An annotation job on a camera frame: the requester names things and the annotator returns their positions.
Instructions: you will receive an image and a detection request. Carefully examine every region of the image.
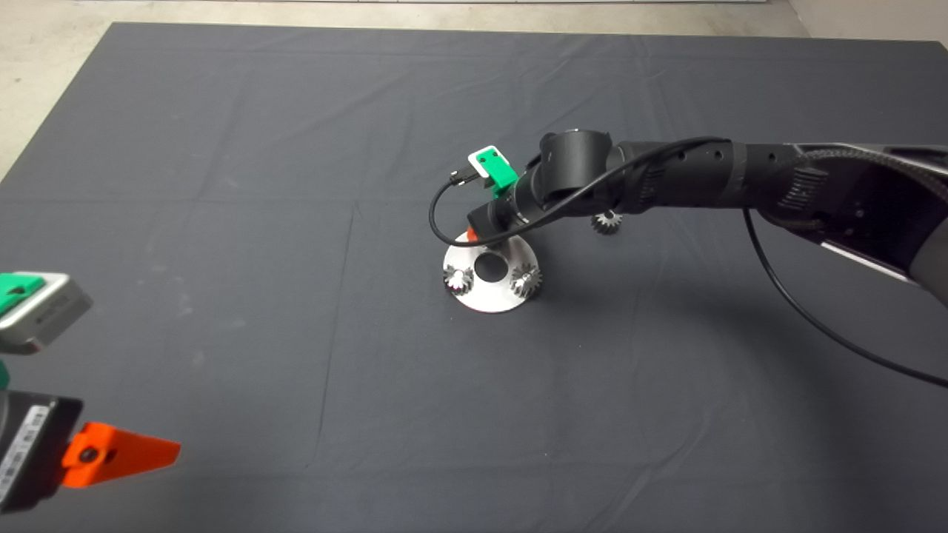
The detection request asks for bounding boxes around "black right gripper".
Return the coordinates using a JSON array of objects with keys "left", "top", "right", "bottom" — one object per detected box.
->
[{"left": 464, "top": 172, "right": 553, "bottom": 249}]

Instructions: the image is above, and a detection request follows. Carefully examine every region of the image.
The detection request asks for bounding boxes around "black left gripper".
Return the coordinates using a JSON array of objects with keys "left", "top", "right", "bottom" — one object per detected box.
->
[{"left": 0, "top": 392, "right": 181, "bottom": 514}]

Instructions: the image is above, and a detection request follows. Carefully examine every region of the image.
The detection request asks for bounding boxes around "round metal plate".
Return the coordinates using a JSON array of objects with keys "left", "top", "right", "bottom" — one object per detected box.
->
[{"left": 443, "top": 231, "right": 539, "bottom": 314}]

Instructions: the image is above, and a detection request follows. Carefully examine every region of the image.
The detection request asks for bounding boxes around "dark grey table cloth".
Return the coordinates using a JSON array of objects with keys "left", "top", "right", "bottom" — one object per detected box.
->
[{"left": 0, "top": 22, "right": 948, "bottom": 533}]

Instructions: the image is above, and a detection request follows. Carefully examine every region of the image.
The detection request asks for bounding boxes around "black camera cable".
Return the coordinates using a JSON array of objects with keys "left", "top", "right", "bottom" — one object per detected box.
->
[{"left": 429, "top": 135, "right": 948, "bottom": 389}]

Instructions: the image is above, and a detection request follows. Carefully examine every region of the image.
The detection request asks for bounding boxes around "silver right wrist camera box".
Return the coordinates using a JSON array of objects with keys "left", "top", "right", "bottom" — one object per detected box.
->
[{"left": 450, "top": 144, "right": 500, "bottom": 187}]

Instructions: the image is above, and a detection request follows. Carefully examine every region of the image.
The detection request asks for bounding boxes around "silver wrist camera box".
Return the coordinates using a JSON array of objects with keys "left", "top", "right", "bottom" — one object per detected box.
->
[
  {"left": 0, "top": 272, "right": 93, "bottom": 355},
  {"left": 450, "top": 144, "right": 500, "bottom": 187}
]

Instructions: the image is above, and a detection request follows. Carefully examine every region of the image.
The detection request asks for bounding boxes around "green right camera mount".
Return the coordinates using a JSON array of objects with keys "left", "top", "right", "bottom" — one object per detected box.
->
[{"left": 478, "top": 148, "right": 520, "bottom": 199}]

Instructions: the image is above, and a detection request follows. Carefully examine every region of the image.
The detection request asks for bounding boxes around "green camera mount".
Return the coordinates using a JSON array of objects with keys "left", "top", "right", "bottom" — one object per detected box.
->
[
  {"left": 0, "top": 273, "right": 44, "bottom": 315},
  {"left": 478, "top": 148, "right": 520, "bottom": 199}
]

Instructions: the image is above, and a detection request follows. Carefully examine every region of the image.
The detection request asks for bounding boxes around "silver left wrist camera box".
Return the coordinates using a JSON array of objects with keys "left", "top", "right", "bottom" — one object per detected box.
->
[{"left": 0, "top": 272, "right": 93, "bottom": 355}]

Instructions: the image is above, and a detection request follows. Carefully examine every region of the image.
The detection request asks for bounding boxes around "green left camera mount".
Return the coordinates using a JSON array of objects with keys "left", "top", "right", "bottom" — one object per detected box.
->
[{"left": 0, "top": 273, "right": 44, "bottom": 315}]

